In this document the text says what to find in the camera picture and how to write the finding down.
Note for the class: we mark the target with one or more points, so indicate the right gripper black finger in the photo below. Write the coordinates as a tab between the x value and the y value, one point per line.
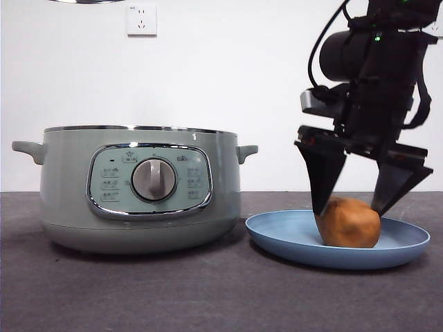
394	183
323	173

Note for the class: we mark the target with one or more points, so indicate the brown potato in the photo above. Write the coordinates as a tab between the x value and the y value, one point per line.
349	224

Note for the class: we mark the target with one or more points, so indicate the glass lid with green knob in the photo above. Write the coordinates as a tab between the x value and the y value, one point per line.
86	1

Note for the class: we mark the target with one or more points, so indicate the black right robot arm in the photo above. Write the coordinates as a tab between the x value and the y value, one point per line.
337	55

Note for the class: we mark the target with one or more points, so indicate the blue round plate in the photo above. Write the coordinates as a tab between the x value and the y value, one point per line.
284	231

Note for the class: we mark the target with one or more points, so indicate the pale green electric steamer pot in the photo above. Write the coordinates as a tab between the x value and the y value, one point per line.
69	180

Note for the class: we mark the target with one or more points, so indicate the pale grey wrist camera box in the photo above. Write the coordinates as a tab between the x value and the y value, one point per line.
311	102

